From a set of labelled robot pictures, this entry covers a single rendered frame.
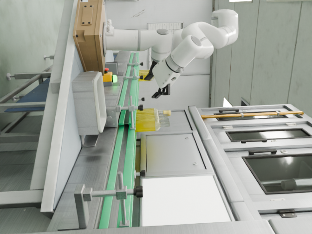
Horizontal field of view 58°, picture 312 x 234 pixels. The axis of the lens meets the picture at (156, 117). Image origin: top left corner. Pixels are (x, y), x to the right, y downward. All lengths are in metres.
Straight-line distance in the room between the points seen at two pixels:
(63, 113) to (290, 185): 1.01
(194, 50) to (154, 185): 0.58
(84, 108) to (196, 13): 6.36
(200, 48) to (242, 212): 0.62
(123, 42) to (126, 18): 5.92
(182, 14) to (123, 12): 1.41
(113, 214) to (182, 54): 0.59
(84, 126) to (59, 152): 0.24
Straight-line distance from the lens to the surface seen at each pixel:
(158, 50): 1.34
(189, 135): 1.68
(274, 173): 1.48
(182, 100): 7.66
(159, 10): 7.23
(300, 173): 1.53
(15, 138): 1.65
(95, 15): 1.27
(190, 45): 1.03
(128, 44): 1.32
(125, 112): 1.52
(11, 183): 1.49
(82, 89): 1.11
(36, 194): 0.97
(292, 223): 0.59
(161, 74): 1.12
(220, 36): 1.23
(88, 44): 1.22
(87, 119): 1.15
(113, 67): 1.96
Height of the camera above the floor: 1.03
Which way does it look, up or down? 2 degrees up
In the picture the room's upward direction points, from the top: 87 degrees clockwise
